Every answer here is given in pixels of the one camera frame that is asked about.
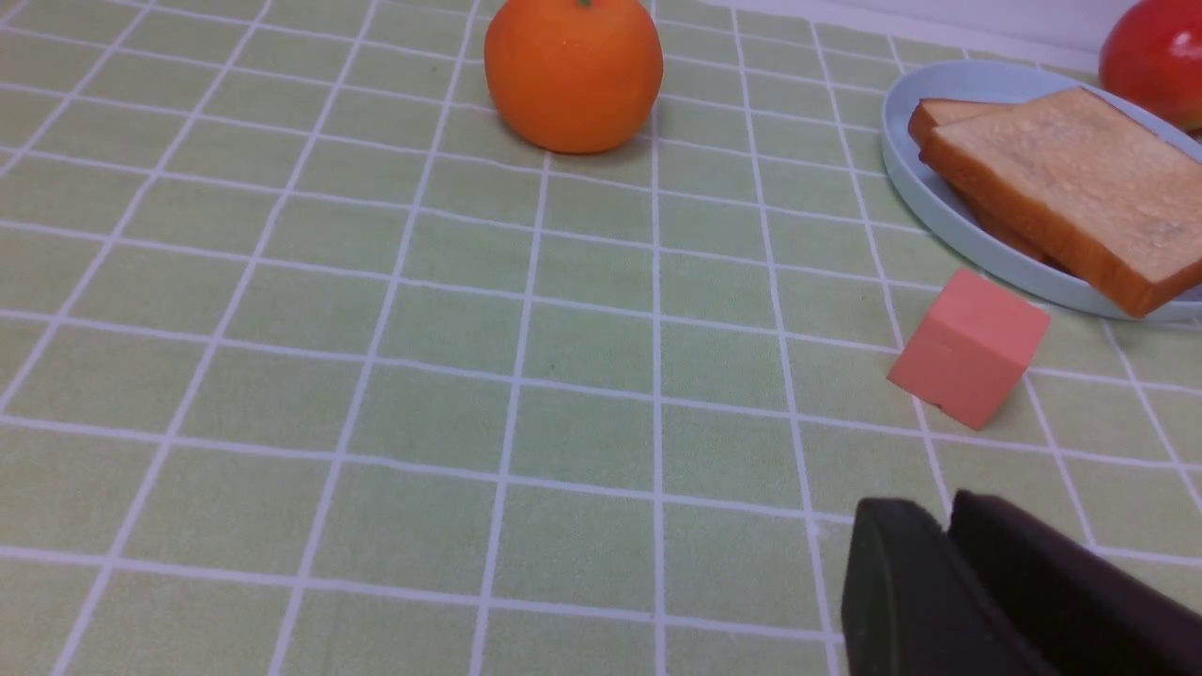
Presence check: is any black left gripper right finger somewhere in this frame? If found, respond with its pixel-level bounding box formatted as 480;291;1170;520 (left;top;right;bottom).
948;490;1201;675

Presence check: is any blue plate with toast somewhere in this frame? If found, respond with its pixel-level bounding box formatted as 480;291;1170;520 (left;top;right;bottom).
880;60;1202;325

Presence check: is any orange mandarin fruit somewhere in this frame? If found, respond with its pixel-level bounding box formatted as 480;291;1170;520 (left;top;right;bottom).
484;1;664;155

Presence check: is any red tomato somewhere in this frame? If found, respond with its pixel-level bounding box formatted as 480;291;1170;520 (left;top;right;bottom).
1099;1;1201;136

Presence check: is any green checkered tablecloth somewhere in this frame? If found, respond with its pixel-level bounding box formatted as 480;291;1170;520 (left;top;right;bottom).
1;1;1200;675

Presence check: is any salmon cube block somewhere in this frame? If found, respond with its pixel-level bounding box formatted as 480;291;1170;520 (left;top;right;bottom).
887;269;1051;431

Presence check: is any bottom toast slice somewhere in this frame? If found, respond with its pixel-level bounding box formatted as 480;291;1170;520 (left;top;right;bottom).
908;97;1069;272

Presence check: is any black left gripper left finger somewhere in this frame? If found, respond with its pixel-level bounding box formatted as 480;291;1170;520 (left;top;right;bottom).
840;498;1057;675

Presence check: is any toast slice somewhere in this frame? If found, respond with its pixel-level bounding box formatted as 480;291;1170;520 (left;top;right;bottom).
920;88;1201;319
908;97;1069;272

